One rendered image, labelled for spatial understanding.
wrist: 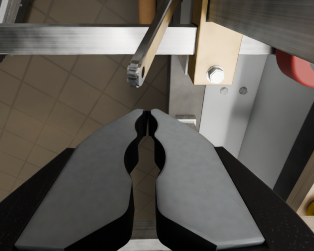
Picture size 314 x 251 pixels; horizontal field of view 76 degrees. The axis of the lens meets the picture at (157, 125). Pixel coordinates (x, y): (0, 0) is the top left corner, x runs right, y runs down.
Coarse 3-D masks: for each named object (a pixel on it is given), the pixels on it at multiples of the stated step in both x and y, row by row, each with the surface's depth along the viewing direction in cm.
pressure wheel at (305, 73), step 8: (280, 56) 22; (288, 56) 21; (280, 64) 23; (288, 64) 21; (296, 64) 20; (304, 64) 20; (312, 64) 21; (288, 72) 22; (296, 72) 21; (304, 72) 21; (312, 72) 21; (296, 80) 22; (304, 80) 21; (312, 80) 21
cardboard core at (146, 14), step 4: (140, 0) 88; (144, 0) 87; (148, 0) 87; (152, 0) 88; (140, 4) 89; (144, 4) 88; (148, 4) 88; (152, 4) 89; (140, 8) 90; (144, 8) 89; (148, 8) 89; (152, 8) 90; (140, 12) 91; (144, 12) 90; (148, 12) 90; (152, 12) 90; (140, 16) 92; (144, 16) 91; (148, 16) 91; (152, 16) 91; (140, 20) 93; (144, 20) 92; (148, 20) 92; (152, 20) 92
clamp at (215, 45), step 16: (208, 0) 20; (192, 16) 25; (208, 32) 22; (224, 32) 22; (208, 48) 23; (224, 48) 23; (192, 64) 25; (208, 64) 24; (224, 64) 24; (192, 80) 25; (224, 80) 25
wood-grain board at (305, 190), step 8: (312, 160) 31; (304, 168) 33; (312, 168) 31; (304, 176) 33; (312, 176) 31; (296, 184) 35; (304, 184) 33; (312, 184) 31; (296, 192) 35; (304, 192) 33; (312, 192) 32; (288, 200) 37; (296, 200) 35; (304, 200) 33; (312, 200) 33; (296, 208) 35; (304, 208) 34
